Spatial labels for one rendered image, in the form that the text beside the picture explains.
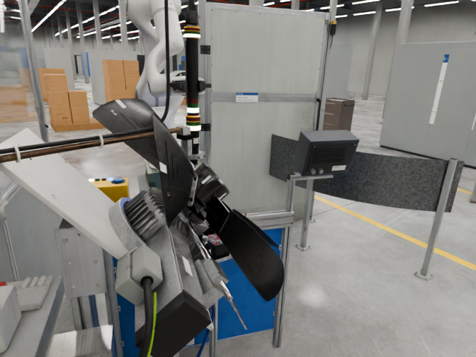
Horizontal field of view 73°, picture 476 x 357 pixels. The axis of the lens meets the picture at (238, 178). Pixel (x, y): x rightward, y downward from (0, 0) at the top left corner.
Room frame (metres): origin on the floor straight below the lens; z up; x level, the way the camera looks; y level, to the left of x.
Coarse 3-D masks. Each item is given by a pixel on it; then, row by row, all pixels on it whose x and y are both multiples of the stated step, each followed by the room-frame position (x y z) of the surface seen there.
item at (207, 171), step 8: (200, 168) 0.87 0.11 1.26; (208, 168) 0.86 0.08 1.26; (200, 176) 0.84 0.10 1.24; (216, 176) 0.84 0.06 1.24; (200, 184) 0.83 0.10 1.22; (208, 184) 0.83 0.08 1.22; (216, 184) 0.83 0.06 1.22; (224, 184) 0.92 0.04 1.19; (200, 192) 0.82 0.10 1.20; (208, 192) 0.83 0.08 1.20; (216, 192) 0.83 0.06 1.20; (224, 192) 0.85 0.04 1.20; (200, 200) 0.82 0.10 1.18; (208, 200) 0.83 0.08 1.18; (192, 208) 0.82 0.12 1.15; (200, 208) 0.84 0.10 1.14; (208, 208) 0.84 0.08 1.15; (192, 216) 0.80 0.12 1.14; (200, 216) 0.84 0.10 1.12
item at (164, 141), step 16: (160, 128) 0.65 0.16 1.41; (160, 144) 0.61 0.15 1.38; (176, 144) 0.70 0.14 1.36; (160, 160) 0.58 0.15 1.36; (176, 160) 0.67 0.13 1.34; (160, 176) 0.56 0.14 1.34; (176, 176) 0.65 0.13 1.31; (192, 176) 0.77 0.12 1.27; (176, 192) 0.64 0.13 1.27; (176, 208) 0.63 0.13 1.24
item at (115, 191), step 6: (126, 180) 1.26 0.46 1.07; (96, 186) 1.17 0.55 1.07; (102, 186) 1.18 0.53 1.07; (108, 186) 1.18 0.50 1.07; (114, 186) 1.19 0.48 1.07; (120, 186) 1.19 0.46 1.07; (126, 186) 1.20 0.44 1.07; (108, 192) 1.18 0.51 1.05; (114, 192) 1.18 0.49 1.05; (120, 192) 1.19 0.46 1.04; (126, 192) 1.20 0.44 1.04; (114, 198) 1.18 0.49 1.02
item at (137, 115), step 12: (96, 108) 0.86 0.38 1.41; (108, 108) 0.89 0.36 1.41; (120, 108) 0.92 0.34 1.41; (132, 108) 0.95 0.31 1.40; (144, 108) 0.99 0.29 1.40; (108, 120) 0.86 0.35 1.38; (120, 120) 0.88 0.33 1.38; (132, 120) 0.91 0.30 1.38; (144, 120) 0.94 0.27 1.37; (132, 144) 0.85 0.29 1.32; (144, 144) 0.87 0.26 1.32; (144, 156) 0.85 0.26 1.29; (156, 156) 0.86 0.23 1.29
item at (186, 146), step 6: (180, 126) 0.94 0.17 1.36; (180, 132) 0.92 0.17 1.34; (186, 132) 0.93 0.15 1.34; (180, 138) 0.93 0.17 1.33; (186, 138) 0.92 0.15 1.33; (192, 138) 0.94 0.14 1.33; (186, 144) 0.93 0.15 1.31; (186, 150) 0.93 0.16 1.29; (192, 156) 0.93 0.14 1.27; (198, 156) 0.94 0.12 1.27; (204, 156) 0.96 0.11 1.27
